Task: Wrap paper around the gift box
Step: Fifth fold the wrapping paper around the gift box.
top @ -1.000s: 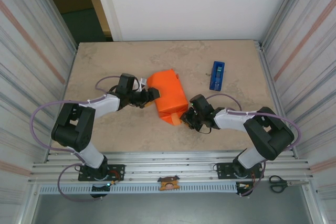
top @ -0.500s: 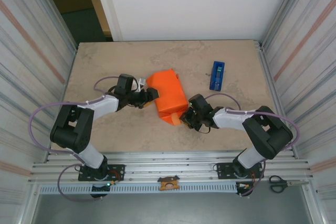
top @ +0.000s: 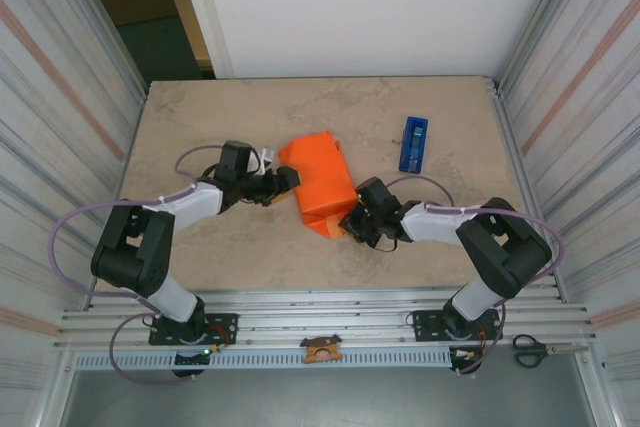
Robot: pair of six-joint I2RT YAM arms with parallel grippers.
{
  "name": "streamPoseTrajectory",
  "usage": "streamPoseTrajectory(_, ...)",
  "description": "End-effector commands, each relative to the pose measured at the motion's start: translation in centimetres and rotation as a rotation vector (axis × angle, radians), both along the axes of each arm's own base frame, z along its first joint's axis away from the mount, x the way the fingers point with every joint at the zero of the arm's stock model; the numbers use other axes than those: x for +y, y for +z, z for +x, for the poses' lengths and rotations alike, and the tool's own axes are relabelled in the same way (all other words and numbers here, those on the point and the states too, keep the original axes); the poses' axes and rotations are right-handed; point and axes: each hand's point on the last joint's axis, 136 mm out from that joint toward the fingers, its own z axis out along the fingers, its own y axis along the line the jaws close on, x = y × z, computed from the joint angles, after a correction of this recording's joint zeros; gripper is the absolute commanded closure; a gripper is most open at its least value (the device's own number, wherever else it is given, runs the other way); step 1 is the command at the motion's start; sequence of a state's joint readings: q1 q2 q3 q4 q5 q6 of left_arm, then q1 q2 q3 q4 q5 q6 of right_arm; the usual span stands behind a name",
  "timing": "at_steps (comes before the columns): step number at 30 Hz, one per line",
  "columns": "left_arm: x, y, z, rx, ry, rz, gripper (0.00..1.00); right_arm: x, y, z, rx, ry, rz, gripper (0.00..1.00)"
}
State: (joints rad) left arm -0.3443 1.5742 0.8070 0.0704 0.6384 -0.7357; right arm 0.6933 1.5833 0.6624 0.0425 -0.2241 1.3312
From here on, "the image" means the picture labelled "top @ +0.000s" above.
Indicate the orange cloth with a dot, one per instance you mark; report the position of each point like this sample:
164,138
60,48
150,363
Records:
320,172

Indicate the blue tape dispenser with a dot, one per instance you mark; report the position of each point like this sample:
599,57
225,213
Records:
412,147

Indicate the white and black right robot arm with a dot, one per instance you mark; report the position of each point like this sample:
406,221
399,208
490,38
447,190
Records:
505,257

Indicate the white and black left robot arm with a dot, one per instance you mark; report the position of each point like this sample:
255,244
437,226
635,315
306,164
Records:
130,257

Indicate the brown cartoon figure decoration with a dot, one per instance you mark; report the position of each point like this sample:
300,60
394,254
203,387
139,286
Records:
321,349

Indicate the black controller board orange plugs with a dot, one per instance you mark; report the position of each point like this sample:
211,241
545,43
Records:
462,357

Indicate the black controller board green light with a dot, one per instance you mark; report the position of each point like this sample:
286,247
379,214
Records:
190,359

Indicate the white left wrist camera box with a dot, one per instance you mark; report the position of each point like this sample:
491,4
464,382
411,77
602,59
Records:
267,154

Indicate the aluminium side rail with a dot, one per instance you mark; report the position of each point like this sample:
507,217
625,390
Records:
138,112
501,112

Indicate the aluminium rail frame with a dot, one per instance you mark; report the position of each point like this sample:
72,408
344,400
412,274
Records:
320,312

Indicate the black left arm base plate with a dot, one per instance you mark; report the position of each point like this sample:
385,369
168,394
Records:
227,319

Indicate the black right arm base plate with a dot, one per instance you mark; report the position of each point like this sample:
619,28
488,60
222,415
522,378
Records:
425,329

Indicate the white door frame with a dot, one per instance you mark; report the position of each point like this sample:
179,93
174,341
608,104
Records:
205,12

